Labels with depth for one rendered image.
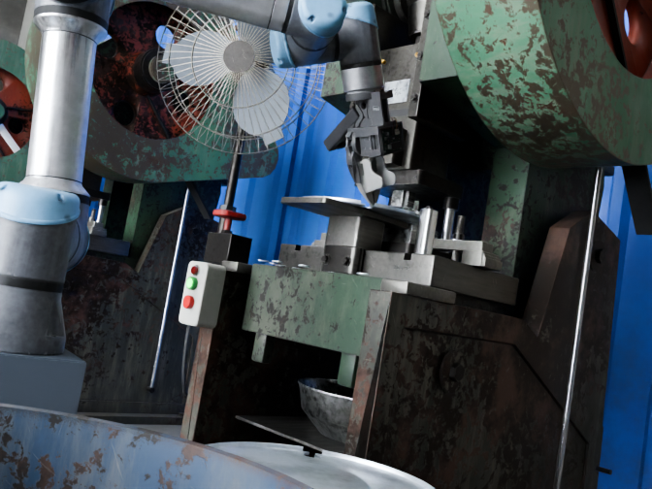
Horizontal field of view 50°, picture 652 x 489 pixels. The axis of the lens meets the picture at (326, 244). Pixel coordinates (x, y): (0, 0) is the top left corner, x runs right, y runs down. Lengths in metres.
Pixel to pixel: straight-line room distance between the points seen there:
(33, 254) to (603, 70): 0.95
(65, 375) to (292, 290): 0.56
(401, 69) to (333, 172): 1.89
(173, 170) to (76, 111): 1.53
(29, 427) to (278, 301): 0.98
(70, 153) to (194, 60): 1.21
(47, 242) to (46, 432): 0.55
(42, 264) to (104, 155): 1.59
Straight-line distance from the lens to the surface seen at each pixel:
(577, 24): 1.22
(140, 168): 2.64
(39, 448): 0.50
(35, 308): 1.02
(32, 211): 1.02
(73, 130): 1.19
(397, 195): 1.55
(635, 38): 1.64
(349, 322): 1.28
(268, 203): 3.72
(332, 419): 1.43
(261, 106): 2.26
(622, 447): 2.48
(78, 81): 1.21
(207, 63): 2.25
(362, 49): 1.26
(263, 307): 1.47
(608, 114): 1.30
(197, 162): 2.76
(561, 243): 1.62
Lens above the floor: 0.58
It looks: 5 degrees up
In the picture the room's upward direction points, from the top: 10 degrees clockwise
